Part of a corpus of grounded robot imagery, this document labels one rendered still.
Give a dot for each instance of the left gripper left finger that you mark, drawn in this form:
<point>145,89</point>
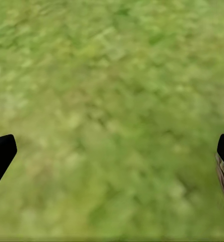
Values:
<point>8,150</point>

